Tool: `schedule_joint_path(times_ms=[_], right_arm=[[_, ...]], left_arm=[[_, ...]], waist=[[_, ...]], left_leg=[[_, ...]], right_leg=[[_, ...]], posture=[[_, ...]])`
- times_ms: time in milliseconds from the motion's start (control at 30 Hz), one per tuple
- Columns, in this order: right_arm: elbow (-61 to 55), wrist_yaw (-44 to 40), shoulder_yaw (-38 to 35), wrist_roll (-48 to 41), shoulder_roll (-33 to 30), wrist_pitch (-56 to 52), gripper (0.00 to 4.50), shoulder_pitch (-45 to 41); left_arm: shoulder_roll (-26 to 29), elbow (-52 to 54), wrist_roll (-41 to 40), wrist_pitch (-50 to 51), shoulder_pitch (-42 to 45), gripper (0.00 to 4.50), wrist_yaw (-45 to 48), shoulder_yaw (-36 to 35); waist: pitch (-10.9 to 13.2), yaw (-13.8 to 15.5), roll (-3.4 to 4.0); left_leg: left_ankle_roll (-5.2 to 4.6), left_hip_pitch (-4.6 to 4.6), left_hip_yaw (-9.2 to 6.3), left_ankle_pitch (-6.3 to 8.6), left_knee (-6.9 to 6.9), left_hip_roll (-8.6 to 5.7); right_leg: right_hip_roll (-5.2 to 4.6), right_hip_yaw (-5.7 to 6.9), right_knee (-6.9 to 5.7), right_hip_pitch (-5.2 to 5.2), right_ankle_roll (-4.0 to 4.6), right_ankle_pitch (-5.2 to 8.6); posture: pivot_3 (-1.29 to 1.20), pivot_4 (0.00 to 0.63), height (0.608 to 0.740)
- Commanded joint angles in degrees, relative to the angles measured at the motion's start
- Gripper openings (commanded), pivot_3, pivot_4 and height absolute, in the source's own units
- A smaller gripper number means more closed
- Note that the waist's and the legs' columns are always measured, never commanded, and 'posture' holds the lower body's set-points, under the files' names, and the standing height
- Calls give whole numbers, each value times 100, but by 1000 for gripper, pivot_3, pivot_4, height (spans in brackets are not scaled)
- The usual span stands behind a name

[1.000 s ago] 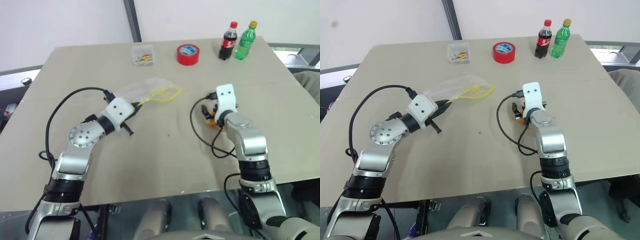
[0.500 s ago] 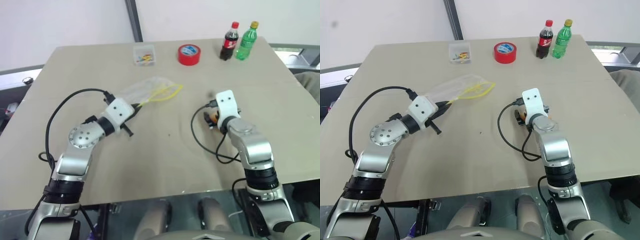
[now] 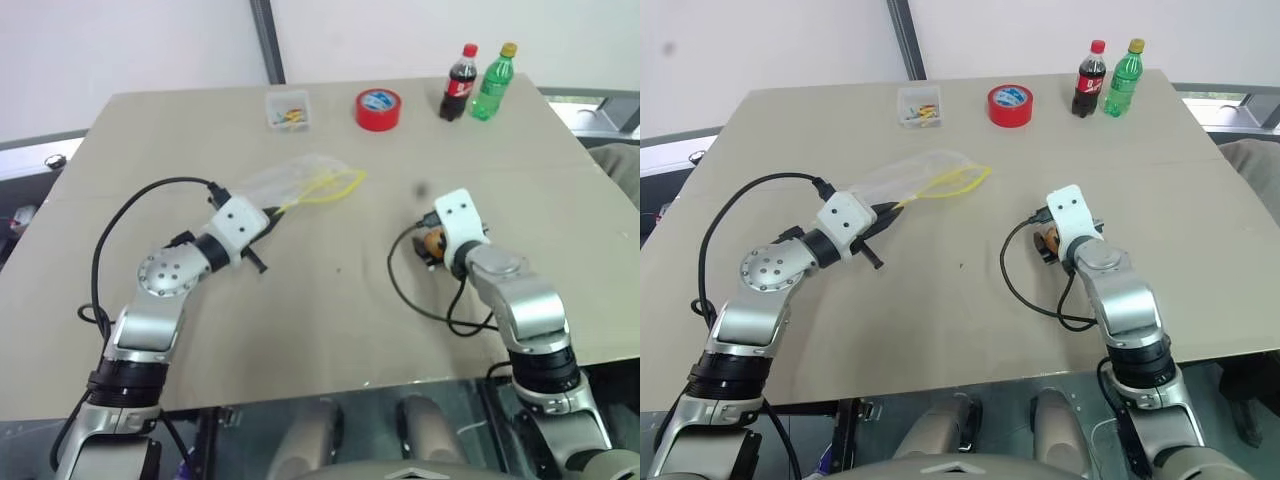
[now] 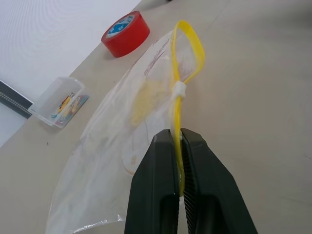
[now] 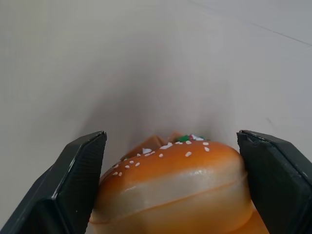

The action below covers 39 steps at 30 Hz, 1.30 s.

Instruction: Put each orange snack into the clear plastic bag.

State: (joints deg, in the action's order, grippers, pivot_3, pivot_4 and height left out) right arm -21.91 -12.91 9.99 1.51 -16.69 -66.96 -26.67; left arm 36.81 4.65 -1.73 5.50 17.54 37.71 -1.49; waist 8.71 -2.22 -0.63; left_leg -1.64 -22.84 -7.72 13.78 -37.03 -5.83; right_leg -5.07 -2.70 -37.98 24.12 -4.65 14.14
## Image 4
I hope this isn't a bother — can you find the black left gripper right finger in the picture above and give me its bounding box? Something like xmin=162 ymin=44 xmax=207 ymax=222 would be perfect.
xmin=180 ymin=128 xmax=258 ymax=234

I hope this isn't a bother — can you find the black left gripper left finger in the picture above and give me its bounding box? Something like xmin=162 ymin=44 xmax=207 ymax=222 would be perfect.
xmin=124 ymin=129 xmax=181 ymax=234

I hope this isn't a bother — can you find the clear plastic zip bag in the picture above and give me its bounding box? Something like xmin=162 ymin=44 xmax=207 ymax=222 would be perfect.
xmin=44 ymin=20 xmax=206 ymax=234

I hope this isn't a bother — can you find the clear plastic box with clips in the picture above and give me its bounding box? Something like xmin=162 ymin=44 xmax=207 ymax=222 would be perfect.
xmin=27 ymin=77 xmax=90 ymax=128

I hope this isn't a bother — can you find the red tape roll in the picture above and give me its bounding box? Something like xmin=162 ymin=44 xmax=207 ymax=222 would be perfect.
xmin=101 ymin=10 xmax=151 ymax=58

